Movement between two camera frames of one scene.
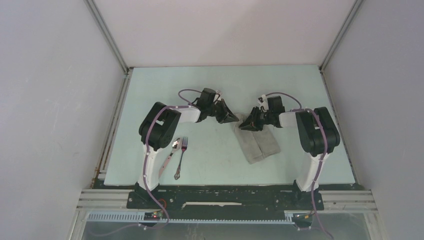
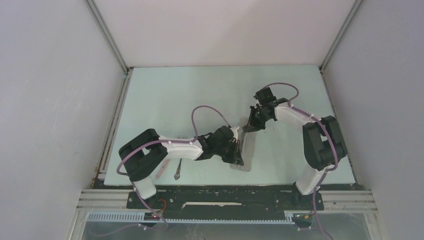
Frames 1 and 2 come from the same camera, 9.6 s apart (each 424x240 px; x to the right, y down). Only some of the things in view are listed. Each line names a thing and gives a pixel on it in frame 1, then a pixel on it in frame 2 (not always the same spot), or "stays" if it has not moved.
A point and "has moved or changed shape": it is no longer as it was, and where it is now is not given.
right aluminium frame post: [356, 5] stays
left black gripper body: [214, 110] -> [227, 152]
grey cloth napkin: [257, 144] has moved or changed shape
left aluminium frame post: [128, 71] stays
